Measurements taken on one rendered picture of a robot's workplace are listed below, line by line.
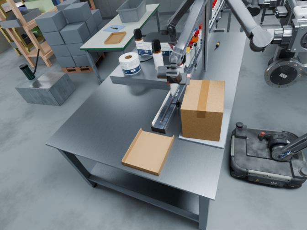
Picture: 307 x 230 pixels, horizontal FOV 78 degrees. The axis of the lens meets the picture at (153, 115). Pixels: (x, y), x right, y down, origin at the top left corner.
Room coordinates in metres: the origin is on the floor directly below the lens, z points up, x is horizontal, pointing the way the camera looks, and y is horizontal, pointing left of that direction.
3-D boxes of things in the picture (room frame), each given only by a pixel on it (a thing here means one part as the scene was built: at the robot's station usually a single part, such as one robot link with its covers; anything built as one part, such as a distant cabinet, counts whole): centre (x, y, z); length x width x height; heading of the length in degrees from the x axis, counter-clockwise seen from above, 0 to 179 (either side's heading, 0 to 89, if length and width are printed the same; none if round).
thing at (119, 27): (3.43, 0.32, 0.81); 0.32 x 0.24 x 0.01; 49
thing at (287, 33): (0.78, -0.66, 1.45); 0.09 x 0.08 x 0.12; 154
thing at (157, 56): (1.69, -0.17, 1.03); 0.09 x 0.09 x 0.30
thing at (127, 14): (3.81, -0.07, 0.91); 0.60 x 0.40 x 0.22; 157
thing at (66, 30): (4.27, 1.15, 0.56); 1.12 x 0.75 x 1.11; 162
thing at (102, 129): (1.61, -0.22, 0.82); 2.10 x 1.31 x 0.02; 148
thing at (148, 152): (0.77, 0.08, 0.85); 0.30 x 0.26 x 0.04; 148
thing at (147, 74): (1.95, -0.14, 0.86); 0.80 x 0.67 x 0.05; 148
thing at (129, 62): (1.81, 0.11, 0.95); 0.20 x 0.20 x 0.14
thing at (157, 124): (1.61, -0.45, 0.86); 1.65 x 0.08 x 0.04; 148
